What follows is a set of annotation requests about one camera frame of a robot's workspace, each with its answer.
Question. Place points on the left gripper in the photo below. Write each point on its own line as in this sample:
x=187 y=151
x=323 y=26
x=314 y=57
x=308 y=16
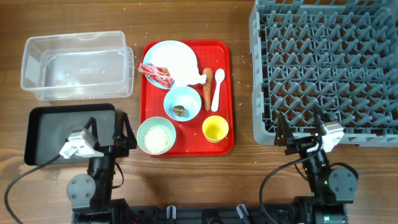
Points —
x=123 y=147

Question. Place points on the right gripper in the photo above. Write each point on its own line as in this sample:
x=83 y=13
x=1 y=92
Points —
x=301 y=144

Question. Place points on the red snack wrapper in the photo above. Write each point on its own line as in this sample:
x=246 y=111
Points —
x=158 y=74

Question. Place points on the brown food scrap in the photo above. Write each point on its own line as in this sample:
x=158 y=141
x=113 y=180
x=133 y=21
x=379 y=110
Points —
x=179 y=110

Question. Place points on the small light blue bowl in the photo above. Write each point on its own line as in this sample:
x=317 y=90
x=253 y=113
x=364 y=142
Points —
x=185 y=96

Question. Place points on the white tissue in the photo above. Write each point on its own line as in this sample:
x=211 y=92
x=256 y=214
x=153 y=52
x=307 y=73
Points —
x=185 y=75

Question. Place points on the large light blue plate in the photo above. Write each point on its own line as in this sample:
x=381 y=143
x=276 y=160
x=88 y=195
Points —
x=167 y=54

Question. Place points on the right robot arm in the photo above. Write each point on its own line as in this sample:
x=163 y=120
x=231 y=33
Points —
x=332 y=185

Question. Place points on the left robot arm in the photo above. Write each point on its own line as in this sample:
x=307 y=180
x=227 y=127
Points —
x=90 y=193

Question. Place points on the grey dishwasher rack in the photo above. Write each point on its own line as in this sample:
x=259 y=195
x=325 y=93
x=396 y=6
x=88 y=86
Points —
x=340 y=56

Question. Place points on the green bowl of rice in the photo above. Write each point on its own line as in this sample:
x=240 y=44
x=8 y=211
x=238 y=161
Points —
x=156 y=136

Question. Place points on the clear plastic bin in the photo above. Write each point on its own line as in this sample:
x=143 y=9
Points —
x=78 y=66

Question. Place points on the black tray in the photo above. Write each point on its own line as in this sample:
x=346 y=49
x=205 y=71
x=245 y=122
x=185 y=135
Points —
x=49 y=127

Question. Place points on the yellow cup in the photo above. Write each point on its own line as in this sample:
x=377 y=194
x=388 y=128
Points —
x=215 y=128

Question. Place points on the red serving tray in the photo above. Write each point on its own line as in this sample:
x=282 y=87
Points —
x=190 y=139

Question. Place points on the white plastic spoon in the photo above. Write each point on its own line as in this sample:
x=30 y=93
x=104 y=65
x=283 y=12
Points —
x=219 y=77

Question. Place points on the carrot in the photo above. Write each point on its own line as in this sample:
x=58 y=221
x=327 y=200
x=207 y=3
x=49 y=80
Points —
x=207 y=88

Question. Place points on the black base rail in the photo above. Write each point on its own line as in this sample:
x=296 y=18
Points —
x=280 y=213

